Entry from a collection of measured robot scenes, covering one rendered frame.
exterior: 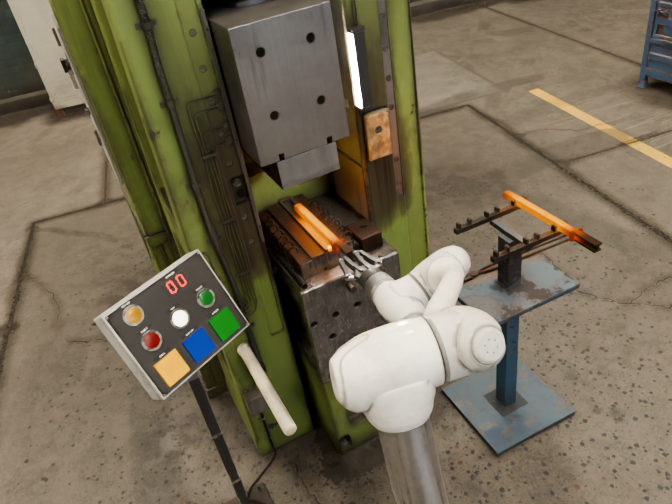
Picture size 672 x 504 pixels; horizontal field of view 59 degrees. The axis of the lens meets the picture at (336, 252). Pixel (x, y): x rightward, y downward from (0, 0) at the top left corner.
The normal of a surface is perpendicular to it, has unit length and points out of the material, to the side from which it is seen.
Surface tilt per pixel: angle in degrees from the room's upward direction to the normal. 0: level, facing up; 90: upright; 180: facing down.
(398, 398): 74
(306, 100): 90
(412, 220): 90
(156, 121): 90
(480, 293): 0
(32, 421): 0
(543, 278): 0
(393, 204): 90
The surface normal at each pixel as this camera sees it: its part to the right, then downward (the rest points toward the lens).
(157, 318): 0.60, -0.18
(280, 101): 0.45, 0.46
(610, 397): -0.15, -0.80
